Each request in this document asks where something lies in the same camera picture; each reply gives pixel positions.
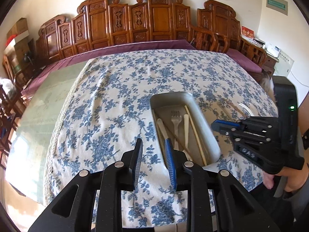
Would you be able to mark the black desk fan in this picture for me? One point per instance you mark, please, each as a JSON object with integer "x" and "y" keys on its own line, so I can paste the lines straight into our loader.
{"x": 27, "y": 58}

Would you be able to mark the small white plastic spoon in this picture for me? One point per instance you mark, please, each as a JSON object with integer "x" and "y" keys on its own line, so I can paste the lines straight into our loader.
{"x": 186, "y": 128}

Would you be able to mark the plain wooden chair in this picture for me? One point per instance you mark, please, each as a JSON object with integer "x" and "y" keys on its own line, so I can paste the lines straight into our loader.
{"x": 8, "y": 69}

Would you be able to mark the carved wooden sofa bench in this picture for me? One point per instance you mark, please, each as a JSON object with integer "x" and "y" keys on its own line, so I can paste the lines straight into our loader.
{"x": 120, "y": 24}

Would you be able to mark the red desk card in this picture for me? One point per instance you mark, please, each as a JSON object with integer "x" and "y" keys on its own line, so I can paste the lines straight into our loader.
{"x": 247, "y": 32}

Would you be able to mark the purple armchair cushion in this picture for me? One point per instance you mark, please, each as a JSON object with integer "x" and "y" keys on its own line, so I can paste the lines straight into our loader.
{"x": 243, "y": 60}

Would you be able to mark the wooden side table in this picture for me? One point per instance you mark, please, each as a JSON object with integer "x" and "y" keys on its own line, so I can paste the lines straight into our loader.
{"x": 269, "y": 62}

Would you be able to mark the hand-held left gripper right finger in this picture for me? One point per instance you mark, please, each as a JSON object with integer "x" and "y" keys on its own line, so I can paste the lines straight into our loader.
{"x": 170, "y": 159}

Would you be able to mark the person's right hand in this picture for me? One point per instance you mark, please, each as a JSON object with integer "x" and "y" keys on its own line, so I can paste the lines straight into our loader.
{"x": 295, "y": 180}

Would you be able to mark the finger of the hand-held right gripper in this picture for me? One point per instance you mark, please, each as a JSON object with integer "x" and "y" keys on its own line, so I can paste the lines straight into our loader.
{"x": 231, "y": 133}
{"x": 256, "y": 123}

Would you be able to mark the white desk device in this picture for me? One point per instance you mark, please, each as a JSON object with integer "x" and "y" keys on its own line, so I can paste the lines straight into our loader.
{"x": 272, "y": 50}

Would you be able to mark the grey metal tray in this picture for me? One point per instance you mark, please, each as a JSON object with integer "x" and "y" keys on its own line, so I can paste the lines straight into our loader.
{"x": 212, "y": 147}

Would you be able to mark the carved wooden chair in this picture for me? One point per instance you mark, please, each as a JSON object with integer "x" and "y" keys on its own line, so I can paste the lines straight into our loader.
{"x": 7, "y": 116}

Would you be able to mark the grey plastic bag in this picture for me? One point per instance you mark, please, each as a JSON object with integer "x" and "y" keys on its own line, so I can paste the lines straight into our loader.
{"x": 266, "y": 83}

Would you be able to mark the clear plastic bag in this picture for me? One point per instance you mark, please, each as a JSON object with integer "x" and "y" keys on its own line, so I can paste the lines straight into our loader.
{"x": 7, "y": 87}

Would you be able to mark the carved wooden armchair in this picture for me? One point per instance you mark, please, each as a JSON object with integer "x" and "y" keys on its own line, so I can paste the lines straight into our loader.
{"x": 222, "y": 21}

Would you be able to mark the blue floral tablecloth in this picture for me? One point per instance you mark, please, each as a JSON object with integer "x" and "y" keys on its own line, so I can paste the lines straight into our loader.
{"x": 108, "y": 113}

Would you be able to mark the purple sofa cushion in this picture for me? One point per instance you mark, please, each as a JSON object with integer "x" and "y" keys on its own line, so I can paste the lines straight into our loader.
{"x": 72, "y": 62}

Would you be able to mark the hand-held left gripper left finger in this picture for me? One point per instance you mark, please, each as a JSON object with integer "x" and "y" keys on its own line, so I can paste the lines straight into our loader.
{"x": 138, "y": 157}

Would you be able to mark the person's right forearm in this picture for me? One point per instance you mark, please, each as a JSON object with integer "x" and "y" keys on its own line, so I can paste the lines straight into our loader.
{"x": 304, "y": 156}

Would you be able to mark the green wall sign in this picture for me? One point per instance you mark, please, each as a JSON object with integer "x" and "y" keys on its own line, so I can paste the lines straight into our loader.
{"x": 277, "y": 4}

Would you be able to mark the red decoration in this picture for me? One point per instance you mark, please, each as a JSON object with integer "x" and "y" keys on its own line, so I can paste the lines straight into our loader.
{"x": 9, "y": 40}

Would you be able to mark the stacked storage boxes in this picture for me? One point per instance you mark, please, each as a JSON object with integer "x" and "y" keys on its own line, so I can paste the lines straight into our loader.
{"x": 20, "y": 50}

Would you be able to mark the black wristwatch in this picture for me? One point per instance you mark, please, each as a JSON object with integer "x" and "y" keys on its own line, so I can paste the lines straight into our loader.
{"x": 306, "y": 140}

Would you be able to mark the brown cardboard box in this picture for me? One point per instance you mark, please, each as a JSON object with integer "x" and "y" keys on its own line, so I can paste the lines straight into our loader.
{"x": 17, "y": 27}

